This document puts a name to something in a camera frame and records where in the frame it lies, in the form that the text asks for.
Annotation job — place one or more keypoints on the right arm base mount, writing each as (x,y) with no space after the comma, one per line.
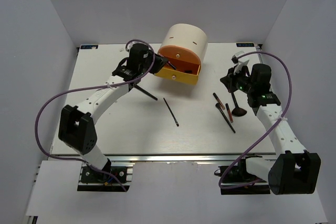
(238,175)

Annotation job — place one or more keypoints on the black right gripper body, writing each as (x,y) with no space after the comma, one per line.
(242,82)

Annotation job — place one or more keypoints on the black powder brush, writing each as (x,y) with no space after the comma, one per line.
(145,92)

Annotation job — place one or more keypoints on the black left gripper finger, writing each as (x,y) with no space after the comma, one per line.
(157,66)
(161,58)

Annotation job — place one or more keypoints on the yellow organizer drawer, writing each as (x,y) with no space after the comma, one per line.
(178,75)

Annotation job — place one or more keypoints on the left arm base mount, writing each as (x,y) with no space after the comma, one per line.
(93,181)

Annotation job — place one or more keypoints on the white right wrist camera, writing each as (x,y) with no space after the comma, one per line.
(239,63)

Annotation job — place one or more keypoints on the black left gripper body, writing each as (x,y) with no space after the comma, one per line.
(144,67)

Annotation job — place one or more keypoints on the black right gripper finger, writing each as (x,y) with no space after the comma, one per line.
(227,82)
(231,71)

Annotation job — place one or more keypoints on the cream cylindrical makeup organizer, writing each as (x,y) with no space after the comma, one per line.
(187,36)

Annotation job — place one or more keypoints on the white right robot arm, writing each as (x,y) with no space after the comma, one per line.
(295,170)

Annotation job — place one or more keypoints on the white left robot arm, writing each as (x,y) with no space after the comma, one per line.
(77,123)

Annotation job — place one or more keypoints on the black fan makeup brush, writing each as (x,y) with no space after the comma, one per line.
(237,111)

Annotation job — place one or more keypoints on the blue left corner label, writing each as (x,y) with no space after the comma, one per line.
(88,47)

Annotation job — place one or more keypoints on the blue right corner label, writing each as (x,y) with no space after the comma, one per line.
(245,44)

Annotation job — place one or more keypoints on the slim black makeup brush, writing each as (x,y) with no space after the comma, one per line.
(218,106)

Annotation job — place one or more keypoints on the blue corner label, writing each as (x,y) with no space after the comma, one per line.
(88,47)
(245,44)

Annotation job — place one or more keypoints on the orange organizer drawer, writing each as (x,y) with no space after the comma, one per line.
(180,53)

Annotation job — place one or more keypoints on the thin black mascara wand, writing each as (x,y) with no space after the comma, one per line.
(171,112)

